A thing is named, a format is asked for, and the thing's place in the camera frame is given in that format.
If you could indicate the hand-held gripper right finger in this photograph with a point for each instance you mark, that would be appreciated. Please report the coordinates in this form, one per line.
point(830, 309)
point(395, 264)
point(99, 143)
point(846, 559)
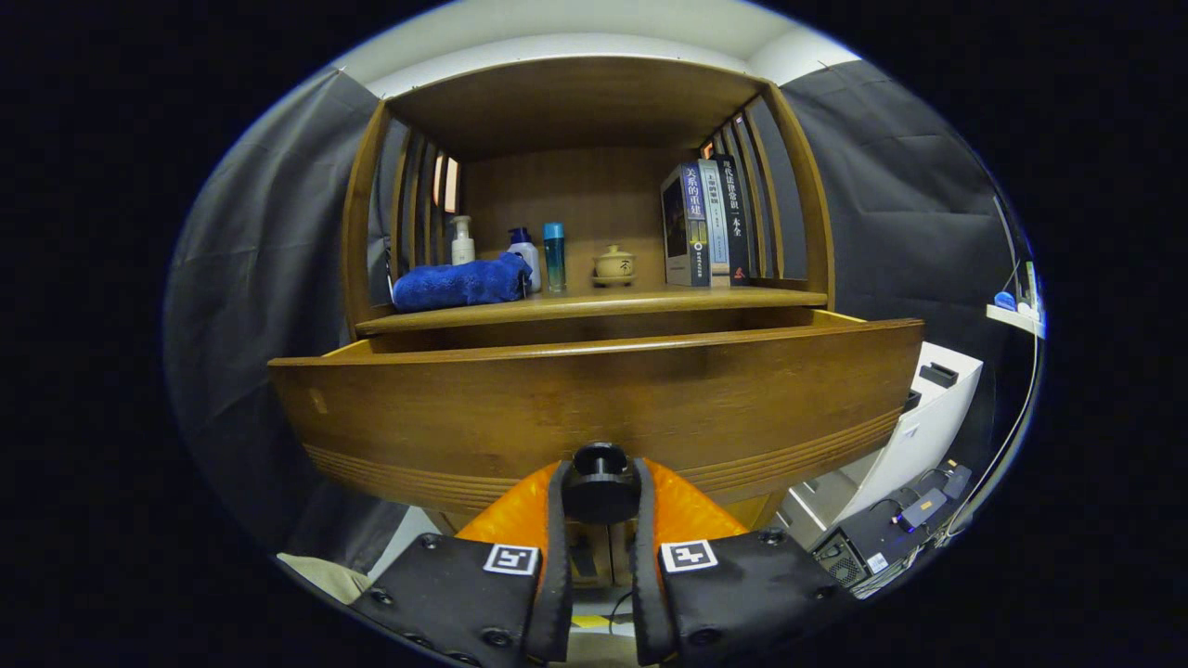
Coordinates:
point(647, 584)

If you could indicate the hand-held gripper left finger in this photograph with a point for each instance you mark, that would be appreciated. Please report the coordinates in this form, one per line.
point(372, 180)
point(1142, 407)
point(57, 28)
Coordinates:
point(557, 575)

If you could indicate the black drawer knob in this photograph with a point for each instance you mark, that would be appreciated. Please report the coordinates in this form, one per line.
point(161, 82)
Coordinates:
point(600, 496)

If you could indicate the wooden drawer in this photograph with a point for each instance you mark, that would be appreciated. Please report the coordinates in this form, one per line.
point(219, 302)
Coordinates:
point(594, 399)

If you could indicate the wooden countertop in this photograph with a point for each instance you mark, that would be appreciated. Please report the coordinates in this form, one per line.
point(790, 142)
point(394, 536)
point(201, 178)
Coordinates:
point(603, 301)

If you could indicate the white drawer unit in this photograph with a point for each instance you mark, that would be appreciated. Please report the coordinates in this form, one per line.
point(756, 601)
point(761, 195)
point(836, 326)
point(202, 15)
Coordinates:
point(928, 417)

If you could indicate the beige cloth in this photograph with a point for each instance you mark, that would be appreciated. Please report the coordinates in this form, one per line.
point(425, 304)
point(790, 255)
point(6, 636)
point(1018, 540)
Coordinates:
point(320, 575)

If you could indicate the black electronic box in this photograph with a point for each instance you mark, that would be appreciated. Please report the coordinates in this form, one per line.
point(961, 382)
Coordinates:
point(882, 538)

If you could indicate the blue towel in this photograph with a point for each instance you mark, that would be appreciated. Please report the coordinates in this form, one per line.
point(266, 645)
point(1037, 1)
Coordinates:
point(455, 283)

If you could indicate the lidded ceramic tea cup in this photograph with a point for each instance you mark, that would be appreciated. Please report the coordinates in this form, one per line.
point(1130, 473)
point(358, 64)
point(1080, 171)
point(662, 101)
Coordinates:
point(613, 267)

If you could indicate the teal clear bottle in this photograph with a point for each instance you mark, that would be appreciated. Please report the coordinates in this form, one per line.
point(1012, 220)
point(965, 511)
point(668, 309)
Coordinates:
point(554, 260)

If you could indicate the white lotion bottle blue cap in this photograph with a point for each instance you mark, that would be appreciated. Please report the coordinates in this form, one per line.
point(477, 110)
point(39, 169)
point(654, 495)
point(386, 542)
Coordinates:
point(527, 258)

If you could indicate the white pump bottle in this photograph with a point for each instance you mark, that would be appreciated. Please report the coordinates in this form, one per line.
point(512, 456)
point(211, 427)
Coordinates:
point(462, 249)

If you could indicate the pale spine book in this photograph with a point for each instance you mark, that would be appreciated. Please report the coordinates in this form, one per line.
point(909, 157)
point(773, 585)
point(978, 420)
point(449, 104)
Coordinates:
point(716, 232)

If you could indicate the blue spine book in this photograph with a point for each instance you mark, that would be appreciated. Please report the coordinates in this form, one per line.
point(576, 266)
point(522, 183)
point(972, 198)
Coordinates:
point(687, 223)

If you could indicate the black spine book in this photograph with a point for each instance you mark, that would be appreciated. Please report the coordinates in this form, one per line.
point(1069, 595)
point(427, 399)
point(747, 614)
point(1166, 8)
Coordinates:
point(738, 223)

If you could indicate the white side table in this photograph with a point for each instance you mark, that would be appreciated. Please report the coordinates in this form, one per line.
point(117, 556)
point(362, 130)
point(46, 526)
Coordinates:
point(1012, 318)

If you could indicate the small blue object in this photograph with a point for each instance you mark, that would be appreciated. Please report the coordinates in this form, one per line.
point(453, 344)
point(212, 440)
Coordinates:
point(1004, 301)

